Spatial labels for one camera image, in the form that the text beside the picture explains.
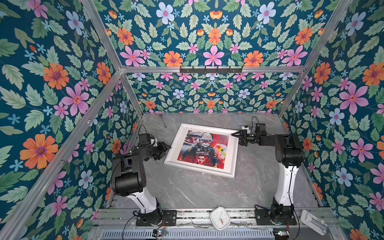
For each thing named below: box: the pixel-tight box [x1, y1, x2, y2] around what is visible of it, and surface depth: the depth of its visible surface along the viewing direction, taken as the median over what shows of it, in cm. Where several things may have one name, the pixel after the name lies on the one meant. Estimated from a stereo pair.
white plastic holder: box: [300, 209, 328, 236], surface depth 73 cm
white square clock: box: [210, 206, 231, 231], surface depth 73 cm
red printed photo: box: [177, 130, 229, 169], surface depth 98 cm
